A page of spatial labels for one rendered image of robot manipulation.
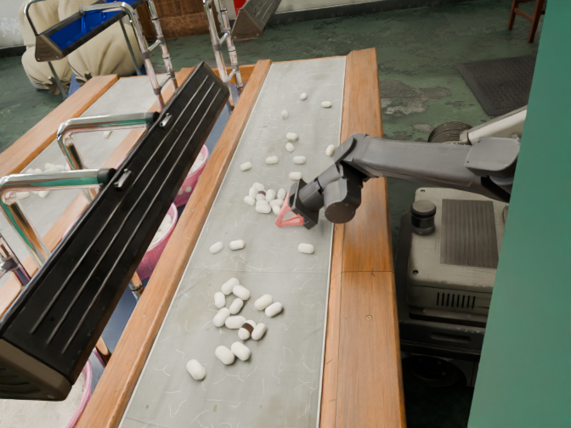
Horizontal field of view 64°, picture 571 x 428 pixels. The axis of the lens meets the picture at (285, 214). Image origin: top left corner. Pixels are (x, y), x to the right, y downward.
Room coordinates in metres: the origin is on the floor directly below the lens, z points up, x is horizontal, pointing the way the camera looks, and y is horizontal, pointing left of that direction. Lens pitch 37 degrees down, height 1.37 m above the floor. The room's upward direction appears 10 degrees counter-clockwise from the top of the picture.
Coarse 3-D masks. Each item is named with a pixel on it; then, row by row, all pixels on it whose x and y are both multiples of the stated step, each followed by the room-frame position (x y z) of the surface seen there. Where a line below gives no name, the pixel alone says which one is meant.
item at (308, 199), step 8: (304, 184) 0.81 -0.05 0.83; (312, 184) 0.76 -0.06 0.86; (296, 192) 0.78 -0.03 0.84; (304, 192) 0.76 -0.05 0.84; (312, 192) 0.75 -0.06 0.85; (320, 192) 0.74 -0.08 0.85; (296, 200) 0.74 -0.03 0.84; (304, 200) 0.75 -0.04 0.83; (312, 200) 0.74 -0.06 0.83; (320, 200) 0.74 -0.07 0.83; (296, 208) 0.73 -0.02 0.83; (304, 208) 0.74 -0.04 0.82; (312, 208) 0.74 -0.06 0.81; (320, 208) 0.75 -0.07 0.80; (304, 216) 0.72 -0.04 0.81; (312, 216) 0.73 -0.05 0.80; (312, 224) 0.72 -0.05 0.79
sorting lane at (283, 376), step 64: (320, 64) 1.76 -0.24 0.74; (256, 128) 1.30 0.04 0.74; (320, 128) 1.22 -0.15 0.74; (192, 256) 0.75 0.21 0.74; (256, 256) 0.71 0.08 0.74; (320, 256) 0.68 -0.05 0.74; (192, 320) 0.57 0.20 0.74; (256, 320) 0.54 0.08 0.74; (320, 320) 0.52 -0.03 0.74; (192, 384) 0.44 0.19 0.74; (256, 384) 0.42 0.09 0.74; (320, 384) 0.40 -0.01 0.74
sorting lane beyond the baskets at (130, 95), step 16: (128, 80) 1.99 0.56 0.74; (144, 80) 1.95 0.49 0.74; (160, 80) 1.91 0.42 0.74; (112, 96) 1.82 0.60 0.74; (128, 96) 1.79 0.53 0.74; (144, 96) 1.76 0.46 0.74; (96, 112) 1.68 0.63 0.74; (112, 112) 1.65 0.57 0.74; (128, 112) 1.62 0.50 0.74; (80, 144) 1.42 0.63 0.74; (96, 144) 1.39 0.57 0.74; (112, 144) 1.37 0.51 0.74; (32, 160) 1.36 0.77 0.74; (48, 160) 1.34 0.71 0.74; (64, 160) 1.32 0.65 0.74; (96, 160) 1.28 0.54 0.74; (64, 192) 1.12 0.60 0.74; (32, 208) 1.07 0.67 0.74; (48, 208) 1.05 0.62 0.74; (64, 208) 1.04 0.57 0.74; (0, 224) 1.01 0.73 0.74; (48, 224) 0.97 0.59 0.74; (16, 240) 0.93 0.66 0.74
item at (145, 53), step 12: (108, 0) 1.68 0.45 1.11; (120, 0) 1.68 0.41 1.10; (84, 12) 1.53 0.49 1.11; (96, 12) 1.53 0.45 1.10; (132, 12) 1.50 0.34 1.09; (132, 24) 1.50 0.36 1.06; (156, 24) 1.65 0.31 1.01; (156, 36) 1.65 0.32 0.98; (144, 48) 1.50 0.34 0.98; (144, 60) 1.50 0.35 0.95; (168, 60) 1.65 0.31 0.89; (168, 72) 1.65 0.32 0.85; (156, 84) 1.50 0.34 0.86; (156, 96) 1.50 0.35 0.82
